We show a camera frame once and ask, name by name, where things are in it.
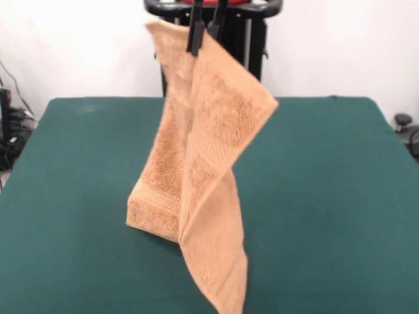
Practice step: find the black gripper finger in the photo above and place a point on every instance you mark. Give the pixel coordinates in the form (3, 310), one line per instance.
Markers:
(195, 29)
(218, 19)

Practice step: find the orange terry towel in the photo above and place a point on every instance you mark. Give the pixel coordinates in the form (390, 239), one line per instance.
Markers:
(209, 163)

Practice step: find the black electronics box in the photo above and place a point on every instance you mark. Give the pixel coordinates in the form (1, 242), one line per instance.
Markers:
(5, 131)

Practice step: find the dark green table cloth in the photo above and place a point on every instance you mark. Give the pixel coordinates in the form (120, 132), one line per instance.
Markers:
(65, 212)

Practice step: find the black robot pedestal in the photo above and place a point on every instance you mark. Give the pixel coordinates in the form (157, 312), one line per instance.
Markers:
(255, 39)

